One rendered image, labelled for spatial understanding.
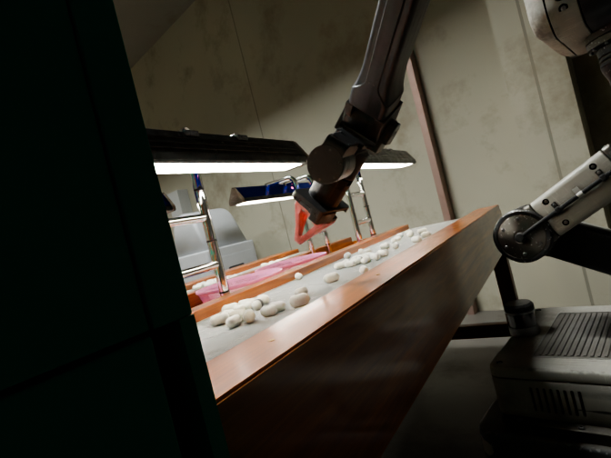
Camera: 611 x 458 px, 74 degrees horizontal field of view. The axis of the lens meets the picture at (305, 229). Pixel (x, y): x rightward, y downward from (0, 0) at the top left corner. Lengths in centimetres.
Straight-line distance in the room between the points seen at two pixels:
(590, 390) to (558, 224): 34
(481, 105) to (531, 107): 41
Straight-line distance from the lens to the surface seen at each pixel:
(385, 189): 328
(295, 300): 74
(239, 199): 172
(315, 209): 66
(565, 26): 99
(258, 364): 39
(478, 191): 299
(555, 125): 264
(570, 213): 106
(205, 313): 90
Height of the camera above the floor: 88
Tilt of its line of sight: level
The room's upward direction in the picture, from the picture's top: 14 degrees counter-clockwise
